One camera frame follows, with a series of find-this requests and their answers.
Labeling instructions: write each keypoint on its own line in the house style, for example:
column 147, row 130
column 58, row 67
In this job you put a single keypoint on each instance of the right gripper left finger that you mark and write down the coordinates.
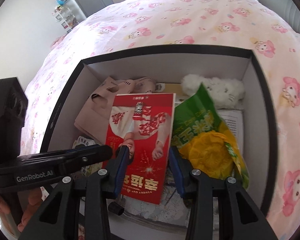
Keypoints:
column 107, row 182

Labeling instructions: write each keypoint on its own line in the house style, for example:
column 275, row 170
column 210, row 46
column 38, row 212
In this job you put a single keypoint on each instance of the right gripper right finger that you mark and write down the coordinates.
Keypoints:
column 190, row 182

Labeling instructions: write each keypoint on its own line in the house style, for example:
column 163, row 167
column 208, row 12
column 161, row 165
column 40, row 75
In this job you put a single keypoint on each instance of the pink patterned socks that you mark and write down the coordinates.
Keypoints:
column 93, row 118

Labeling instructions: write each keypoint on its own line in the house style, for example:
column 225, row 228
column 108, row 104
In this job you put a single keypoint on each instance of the red printed envelope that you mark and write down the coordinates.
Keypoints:
column 143, row 123

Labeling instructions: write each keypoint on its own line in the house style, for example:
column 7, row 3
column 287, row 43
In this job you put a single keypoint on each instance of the green yellow snack bag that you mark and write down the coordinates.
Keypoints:
column 203, row 138

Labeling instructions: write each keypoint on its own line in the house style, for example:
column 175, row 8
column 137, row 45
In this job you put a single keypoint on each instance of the cartoon printed white paper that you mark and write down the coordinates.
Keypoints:
column 234, row 120

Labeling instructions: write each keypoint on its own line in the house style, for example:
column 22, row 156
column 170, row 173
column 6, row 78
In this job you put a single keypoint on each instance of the black storage box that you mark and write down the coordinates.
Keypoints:
column 169, row 64

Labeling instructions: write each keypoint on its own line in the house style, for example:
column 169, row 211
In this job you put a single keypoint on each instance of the white plush cat toy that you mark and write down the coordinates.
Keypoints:
column 225, row 93

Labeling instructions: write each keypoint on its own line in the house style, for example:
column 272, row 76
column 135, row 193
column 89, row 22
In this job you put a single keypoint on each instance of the pink cartoon bedspread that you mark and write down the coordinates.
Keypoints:
column 237, row 23

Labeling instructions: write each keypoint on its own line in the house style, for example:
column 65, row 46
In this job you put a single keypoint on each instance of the white wire shelf rack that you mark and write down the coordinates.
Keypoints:
column 64, row 15

